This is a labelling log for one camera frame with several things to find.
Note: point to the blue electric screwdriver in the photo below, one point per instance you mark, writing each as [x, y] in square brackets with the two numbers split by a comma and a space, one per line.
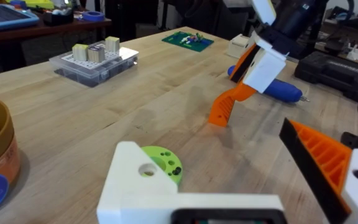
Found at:
[284, 91]

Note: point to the bare white left gripper left finger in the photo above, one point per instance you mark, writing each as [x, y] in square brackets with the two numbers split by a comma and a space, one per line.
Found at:
[132, 186]

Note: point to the small pale wooden box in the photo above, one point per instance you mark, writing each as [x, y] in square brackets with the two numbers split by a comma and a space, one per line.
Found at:
[238, 46]

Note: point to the blue tablet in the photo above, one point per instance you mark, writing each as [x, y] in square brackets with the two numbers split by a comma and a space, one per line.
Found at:
[5, 16]

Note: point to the white orange left gripper right finger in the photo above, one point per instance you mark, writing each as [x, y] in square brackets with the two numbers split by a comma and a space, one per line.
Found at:
[328, 161]

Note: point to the blue tape roll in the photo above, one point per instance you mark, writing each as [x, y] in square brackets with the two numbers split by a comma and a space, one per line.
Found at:
[93, 16]

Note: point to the clear box with wooden blocks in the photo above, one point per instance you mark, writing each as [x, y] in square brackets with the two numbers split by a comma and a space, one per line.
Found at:
[95, 67]

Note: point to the green disc with holes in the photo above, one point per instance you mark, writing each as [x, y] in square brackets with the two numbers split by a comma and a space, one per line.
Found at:
[168, 165]

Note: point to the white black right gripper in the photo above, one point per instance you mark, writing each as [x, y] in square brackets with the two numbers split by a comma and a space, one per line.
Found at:
[287, 34]

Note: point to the green board with toy blocks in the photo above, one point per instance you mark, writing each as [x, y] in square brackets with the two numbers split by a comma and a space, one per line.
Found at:
[187, 42]

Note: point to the brown side table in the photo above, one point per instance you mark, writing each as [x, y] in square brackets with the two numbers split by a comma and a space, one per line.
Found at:
[42, 29]

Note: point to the black desk organiser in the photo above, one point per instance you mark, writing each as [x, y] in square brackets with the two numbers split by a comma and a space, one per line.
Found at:
[57, 18]

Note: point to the black tool case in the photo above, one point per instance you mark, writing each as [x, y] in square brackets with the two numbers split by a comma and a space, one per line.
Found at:
[337, 74]

